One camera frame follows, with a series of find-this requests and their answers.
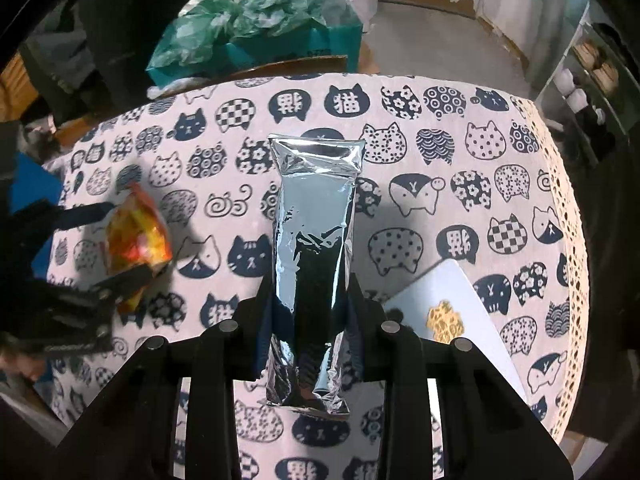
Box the small orange yellow snack pack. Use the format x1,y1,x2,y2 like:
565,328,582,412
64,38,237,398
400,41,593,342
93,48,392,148
103,183,174,315

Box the cat pattern tablecloth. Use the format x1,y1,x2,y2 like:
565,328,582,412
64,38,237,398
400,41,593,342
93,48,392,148
53,75,570,429

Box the silver blue snack bar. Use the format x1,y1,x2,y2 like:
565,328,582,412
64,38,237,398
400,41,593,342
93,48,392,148
266,134,364,418

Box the white smartphone with stickers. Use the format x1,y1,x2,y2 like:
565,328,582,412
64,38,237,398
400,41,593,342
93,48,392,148
382,258,528,406

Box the blue cardboard shoe box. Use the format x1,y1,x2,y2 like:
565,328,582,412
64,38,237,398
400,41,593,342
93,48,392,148
9,153,63,280

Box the shoe rack with shoes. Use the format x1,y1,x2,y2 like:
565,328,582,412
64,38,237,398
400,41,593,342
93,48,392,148
536,0,639,167

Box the dark hanging jackets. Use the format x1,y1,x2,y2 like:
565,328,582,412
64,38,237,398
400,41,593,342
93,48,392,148
18,0,186,122

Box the teal box with tissue paper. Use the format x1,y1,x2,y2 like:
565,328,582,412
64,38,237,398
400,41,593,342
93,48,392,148
146,0,376,100

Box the person left hand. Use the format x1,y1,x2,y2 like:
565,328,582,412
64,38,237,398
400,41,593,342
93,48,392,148
0,349,47,382

